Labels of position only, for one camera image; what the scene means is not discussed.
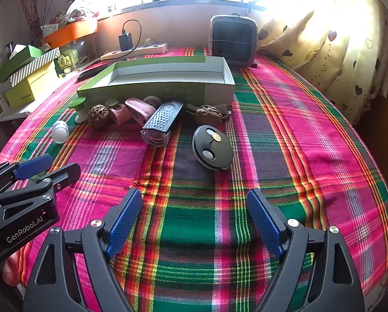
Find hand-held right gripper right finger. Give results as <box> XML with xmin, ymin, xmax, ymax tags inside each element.
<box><xmin>246</xmin><ymin>188</ymin><xmax>366</xmax><ymax>312</ymax></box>

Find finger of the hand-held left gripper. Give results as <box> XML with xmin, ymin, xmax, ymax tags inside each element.
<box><xmin>0</xmin><ymin>155</ymin><xmax>54</xmax><ymax>196</ymax></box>
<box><xmin>0</xmin><ymin>163</ymin><xmax>82</xmax><ymax>207</ymax></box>

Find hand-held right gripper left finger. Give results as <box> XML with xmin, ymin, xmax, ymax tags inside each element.
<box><xmin>23</xmin><ymin>187</ymin><xmax>143</xmax><ymax>312</ymax></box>

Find translucent white bulb cap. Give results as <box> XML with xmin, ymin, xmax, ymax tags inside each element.
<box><xmin>52</xmin><ymin>121</ymin><xmax>69</xmax><ymax>144</ymax></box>

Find brown wrinkled walnut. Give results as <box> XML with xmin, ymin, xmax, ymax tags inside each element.
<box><xmin>195</xmin><ymin>105</ymin><xmax>223</xmax><ymax>125</ymax></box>
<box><xmin>88</xmin><ymin>104</ymin><xmax>110</xmax><ymax>129</ymax></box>

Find green mushroom-shaped stopper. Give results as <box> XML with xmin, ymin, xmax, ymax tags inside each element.
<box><xmin>68</xmin><ymin>97</ymin><xmax>91</xmax><ymax>123</ymax></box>

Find small pink plastic clip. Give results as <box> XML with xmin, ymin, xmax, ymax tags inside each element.
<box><xmin>105</xmin><ymin>99</ymin><xmax>131</xmax><ymax>126</ymax></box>

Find round black device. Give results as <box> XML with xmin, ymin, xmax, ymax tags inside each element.
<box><xmin>193</xmin><ymin>125</ymin><xmax>232</xmax><ymax>171</ymax></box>

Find pink sealing clip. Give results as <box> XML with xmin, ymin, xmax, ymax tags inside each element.
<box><xmin>125</xmin><ymin>98</ymin><xmax>156</xmax><ymax>125</ymax></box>

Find black bike light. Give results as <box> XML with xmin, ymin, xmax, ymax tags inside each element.
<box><xmin>141</xmin><ymin>100</ymin><xmax>185</xmax><ymax>147</ymax></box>

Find white USB cable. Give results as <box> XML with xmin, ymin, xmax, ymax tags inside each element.
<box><xmin>186</xmin><ymin>103</ymin><xmax>233</xmax><ymax>118</ymax></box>

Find shallow green and white box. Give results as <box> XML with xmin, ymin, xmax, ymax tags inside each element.
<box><xmin>76</xmin><ymin>56</ymin><xmax>236</xmax><ymax>106</ymax></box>

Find person's left hand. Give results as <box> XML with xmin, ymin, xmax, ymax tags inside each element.
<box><xmin>2</xmin><ymin>251</ymin><xmax>23</xmax><ymax>285</ymax></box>

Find white board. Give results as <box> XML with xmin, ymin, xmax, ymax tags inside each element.
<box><xmin>0</xmin><ymin>103</ymin><xmax>33</xmax><ymax>123</ymax></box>

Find yellow cardboard box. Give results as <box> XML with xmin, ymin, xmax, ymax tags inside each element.
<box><xmin>4</xmin><ymin>61</ymin><xmax>59</xmax><ymax>106</ymax></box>

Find green cardboard box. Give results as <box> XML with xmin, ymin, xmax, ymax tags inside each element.
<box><xmin>0</xmin><ymin>45</ymin><xmax>43</xmax><ymax>83</ymax></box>

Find black smartphone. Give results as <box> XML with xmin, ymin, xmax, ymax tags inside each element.
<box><xmin>77</xmin><ymin>64</ymin><xmax>114</xmax><ymax>82</ymax></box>

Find small green packet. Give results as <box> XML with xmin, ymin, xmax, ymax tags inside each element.
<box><xmin>58</xmin><ymin>49</ymin><xmax>79</xmax><ymax>72</ymax></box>

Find orange tray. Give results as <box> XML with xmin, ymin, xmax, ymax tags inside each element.
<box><xmin>41</xmin><ymin>18</ymin><xmax>99</xmax><ymax>49</ymax></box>

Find black charger adapter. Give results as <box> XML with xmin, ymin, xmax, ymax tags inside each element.
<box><xmin>119</xmin><ymin>33</ymin><xmax>133</xmax><ymax>51</ymax></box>

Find white power strip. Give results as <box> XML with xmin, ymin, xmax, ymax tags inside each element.
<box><xmin>101</xmin><ymin>43</ymin><xmax>168</xmax><ymax>61</ymax></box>

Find dried red branches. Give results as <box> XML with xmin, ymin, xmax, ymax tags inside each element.
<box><xmin>17</xmin><ymin>0</ymin><xmax>44</xmax><ymax>40</ymax></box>

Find pile of paper clutter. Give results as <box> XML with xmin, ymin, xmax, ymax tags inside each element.
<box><xmin>41</xmin><ymin>2</ymin><xmax>99</xmax><ymax>33</ymax></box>

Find cream heart-print pillow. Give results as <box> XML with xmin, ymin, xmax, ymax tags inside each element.
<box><xmin>257</xmin><ymin>10</ymin><xmax>315</xmax><ymax>69</ymax></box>

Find grey desktop fan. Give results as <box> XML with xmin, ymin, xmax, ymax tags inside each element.
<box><xmin>208</xmin><ymin>15</ymin><xmax>258</xmax><ymax>67</ymax></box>

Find cream heart-print curtain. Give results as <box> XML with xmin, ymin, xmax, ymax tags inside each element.
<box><xmin>259</xmin><ymin>0</ymin><xmax>388</xmax><ymax>125</ymax></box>

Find black window latch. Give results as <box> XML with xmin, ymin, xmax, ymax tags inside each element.
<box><xmin>247</xmin><ymin>2</ymin><xmax>266</xmax><ymax>17</ymax></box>

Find black charger cable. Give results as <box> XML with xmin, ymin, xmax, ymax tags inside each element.
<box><xmin>121</xmin><ymin>19</ymin><xmax>142</xmax><ymax>53</ymax></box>

